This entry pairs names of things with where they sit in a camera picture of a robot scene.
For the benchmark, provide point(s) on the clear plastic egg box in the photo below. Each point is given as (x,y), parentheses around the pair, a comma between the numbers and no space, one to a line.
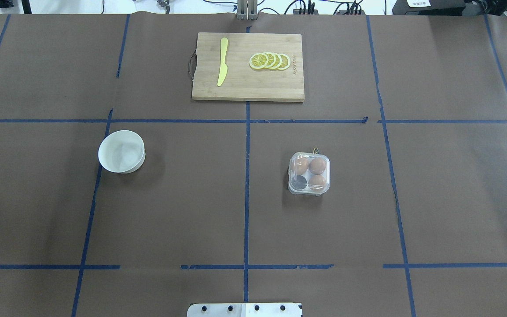
(298,184)

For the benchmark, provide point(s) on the brown egg from bowl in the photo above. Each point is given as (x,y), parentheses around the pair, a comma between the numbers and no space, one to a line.
(318,182)

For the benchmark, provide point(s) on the brown egg in box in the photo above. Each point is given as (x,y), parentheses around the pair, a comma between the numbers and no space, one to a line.
(318,165)
(301,165)

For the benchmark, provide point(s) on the bamboo cutting board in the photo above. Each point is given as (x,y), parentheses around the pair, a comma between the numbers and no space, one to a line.
(243,84)

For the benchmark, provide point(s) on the yellow plastic knife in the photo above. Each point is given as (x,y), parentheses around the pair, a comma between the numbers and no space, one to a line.
(223,68)

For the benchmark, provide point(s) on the lemon slice one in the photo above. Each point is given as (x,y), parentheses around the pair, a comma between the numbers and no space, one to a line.
(258,61)

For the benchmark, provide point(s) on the lemon slice three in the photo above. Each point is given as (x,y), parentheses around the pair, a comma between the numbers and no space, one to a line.
(277,61)

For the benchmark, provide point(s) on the lemon slice two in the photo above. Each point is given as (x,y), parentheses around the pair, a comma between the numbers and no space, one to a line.
(271,60)

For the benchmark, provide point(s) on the lemon slice four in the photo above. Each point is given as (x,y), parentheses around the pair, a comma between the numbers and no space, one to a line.
(284,62)

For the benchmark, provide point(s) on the white ceramic bowl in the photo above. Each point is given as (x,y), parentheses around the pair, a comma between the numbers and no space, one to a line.
(122,152)

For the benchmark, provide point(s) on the aluminium frame post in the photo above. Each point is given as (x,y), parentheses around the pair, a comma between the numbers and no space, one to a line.
(247,10)

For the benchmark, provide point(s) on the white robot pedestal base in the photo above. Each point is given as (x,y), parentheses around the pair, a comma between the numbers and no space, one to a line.
(261,309)

